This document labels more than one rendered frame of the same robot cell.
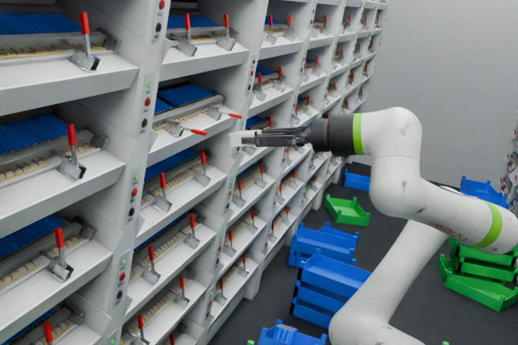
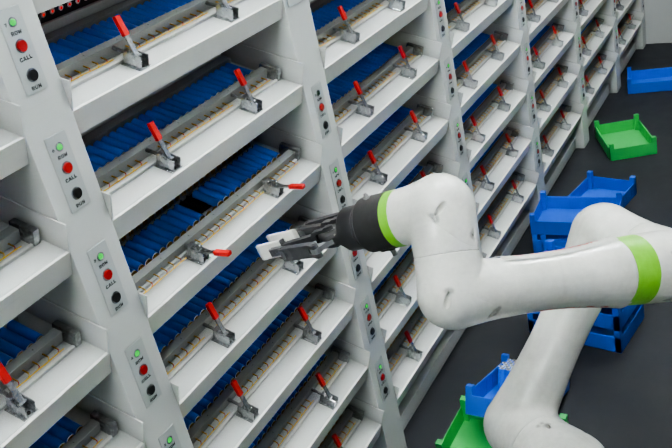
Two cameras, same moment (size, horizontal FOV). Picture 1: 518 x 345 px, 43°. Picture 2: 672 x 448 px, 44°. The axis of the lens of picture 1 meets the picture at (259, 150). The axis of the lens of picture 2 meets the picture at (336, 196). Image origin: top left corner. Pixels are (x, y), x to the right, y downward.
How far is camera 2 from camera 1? 0.69 m
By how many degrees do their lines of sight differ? 22
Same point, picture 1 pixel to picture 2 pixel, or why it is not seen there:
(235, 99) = (310, 148)
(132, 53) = (55, 238)
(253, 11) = (287, 37)
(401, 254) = (552, 317)
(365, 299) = (516, 386)
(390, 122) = (416, 206)
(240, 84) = (308, 128)
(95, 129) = (66, 321)
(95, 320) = not seen: outside the picture
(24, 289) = not seen: outside the picture
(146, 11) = (44, 190)
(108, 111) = (67, 300)
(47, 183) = not seen: outside the picture
